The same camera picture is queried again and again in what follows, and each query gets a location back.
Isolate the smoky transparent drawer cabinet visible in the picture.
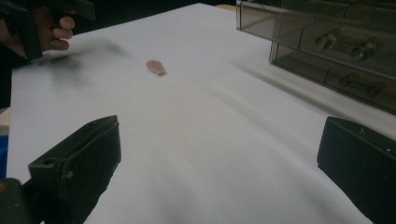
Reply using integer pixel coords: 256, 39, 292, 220
235, 0, 396, 115

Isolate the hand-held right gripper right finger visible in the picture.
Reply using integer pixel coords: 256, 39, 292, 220
316, 116, 396, 224

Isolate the small pink eraser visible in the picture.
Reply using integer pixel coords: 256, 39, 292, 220
146, 59, 167, 77

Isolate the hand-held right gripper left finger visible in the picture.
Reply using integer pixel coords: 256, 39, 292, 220
27, 114, 122, 224

